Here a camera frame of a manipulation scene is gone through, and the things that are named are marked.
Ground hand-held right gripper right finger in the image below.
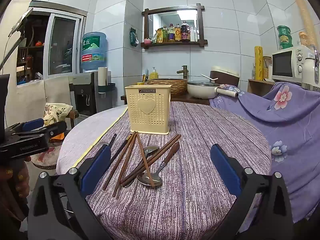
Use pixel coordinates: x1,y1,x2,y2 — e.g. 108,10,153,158
210,144,293,240

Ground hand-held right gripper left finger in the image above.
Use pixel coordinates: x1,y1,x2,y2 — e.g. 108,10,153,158
27,144,112,240

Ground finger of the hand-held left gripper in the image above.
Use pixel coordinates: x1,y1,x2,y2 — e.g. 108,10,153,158
10,121,68,141
5,118,45,134

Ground brown wooden chopstick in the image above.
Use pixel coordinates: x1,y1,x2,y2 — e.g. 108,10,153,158
112,132,138,197
121,135,182,187
136,131,155,188
102,131,137,191
120,134,182,185

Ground black chopstick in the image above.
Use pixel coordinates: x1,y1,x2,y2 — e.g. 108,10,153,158
107,133,117,155
109,135,132,167

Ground cream plastic utensil holder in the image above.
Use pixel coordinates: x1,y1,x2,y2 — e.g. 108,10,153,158
124,84,172,135

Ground person's left hand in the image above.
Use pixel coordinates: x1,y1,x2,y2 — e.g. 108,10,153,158
0,159,31,205

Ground printed snack bag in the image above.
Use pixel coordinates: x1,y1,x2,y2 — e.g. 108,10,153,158
43,103,73,140

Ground wooden stool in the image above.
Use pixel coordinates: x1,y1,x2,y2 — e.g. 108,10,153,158
67,110,80,129

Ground beige cloth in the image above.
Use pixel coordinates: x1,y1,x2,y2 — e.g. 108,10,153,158
5,76,73,128

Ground round cushion with red bow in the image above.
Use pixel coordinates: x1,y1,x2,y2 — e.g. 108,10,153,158
30,142,63,171

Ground light lilac tablecloth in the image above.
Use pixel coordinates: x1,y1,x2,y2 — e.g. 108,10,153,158
56,105,129,175

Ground purple striped tablecloth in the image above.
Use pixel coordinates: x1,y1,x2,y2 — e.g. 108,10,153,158
75,102,272,240

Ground water dispenser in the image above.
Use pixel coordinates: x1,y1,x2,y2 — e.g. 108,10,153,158
69,71,113,117

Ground dark teal cup holder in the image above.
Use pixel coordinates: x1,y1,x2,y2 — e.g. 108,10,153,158
98,82,116,95

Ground white paper cup tube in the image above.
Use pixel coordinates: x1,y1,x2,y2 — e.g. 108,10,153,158
98,67,108,93

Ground purple floral blanket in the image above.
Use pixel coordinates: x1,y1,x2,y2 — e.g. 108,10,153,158
209,81,320,233

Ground wooden vanity counter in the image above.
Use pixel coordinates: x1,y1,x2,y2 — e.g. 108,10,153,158
121,94,210,106

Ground white pot with glass lid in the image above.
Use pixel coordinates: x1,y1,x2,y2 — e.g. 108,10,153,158
187,80,239,99

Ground sliding window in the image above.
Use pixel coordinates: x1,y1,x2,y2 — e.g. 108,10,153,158
16,1,87,85

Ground blue water jug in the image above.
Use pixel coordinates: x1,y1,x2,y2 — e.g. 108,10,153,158
80,32,108,72

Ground wooden shelf cabinet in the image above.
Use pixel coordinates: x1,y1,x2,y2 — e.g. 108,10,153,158
247,79,275,94

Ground brown rice cooker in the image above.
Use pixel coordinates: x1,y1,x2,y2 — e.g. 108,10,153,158
210,66,240,87

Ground brown woven basin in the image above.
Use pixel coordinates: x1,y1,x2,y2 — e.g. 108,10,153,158
147,78,188,96

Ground phone on gooseneck holder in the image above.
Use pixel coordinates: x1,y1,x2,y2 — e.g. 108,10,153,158
0,7,34,68

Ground bronze faucet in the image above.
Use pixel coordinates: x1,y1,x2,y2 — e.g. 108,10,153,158
177,65,188,79

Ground glass jars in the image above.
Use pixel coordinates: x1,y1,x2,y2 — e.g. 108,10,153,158
262,56,272,79

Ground yellow wrap roll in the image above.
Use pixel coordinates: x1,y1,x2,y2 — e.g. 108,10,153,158
254,46,263,80

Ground white microwave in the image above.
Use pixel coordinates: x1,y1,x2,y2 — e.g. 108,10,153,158
272,45,314,83

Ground white kettle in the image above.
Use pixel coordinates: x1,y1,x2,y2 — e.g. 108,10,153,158
302,47,320,91

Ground dark soy sauce bottle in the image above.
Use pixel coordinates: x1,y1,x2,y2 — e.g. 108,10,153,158
180,21,190,42

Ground wooden framed mirror shelf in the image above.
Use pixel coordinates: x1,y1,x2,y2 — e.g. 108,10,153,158
141,4,208,49

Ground stack of paper cups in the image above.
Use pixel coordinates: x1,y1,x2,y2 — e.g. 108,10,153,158
291,0,317,47

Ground green wall pouch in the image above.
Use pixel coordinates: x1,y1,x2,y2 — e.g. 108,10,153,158
129,27,139,47

